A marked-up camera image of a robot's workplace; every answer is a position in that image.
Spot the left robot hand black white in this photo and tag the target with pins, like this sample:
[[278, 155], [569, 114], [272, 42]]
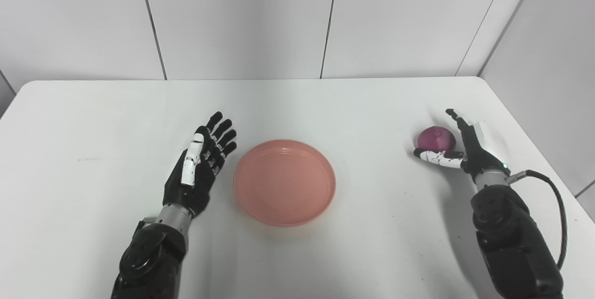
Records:
[[200, 169]]

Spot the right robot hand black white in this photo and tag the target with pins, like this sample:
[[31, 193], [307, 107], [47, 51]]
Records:
[[469, 150]]

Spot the purple red onion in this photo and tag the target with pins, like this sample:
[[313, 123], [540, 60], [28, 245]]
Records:
[[435, 138]]

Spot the pink round plate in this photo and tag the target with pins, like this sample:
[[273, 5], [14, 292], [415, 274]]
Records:
[[284, 182]]

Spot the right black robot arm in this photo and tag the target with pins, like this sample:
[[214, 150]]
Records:
[[511, 234]]

